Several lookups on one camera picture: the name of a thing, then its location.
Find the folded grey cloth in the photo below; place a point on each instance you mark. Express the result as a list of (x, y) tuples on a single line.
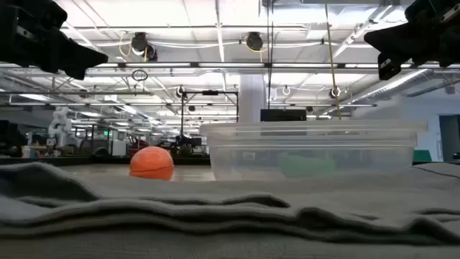
[(215, 223)]

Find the clear plastic tupperware container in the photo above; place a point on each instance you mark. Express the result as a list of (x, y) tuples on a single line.
[(251, 144)]

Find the green background box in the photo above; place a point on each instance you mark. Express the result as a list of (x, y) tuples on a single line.
[(422, 155)]

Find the green toy produce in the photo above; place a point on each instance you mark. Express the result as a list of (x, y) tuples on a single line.
[(305, 166)]

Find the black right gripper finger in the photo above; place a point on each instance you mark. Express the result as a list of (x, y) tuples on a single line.
[(395, 33), (393, 47)]

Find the white background cart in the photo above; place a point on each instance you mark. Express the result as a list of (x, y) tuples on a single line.
[(108, 142)]

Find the orange toy produce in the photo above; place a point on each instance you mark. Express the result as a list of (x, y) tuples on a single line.
[(151, 163)]

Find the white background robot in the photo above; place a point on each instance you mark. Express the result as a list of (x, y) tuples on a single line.
[(59, 124)]

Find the black background rig frame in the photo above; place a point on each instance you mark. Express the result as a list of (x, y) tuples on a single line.
[(182, 115)]

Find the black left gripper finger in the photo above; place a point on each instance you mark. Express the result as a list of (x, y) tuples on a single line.
[(75, 45), (88, 61)]

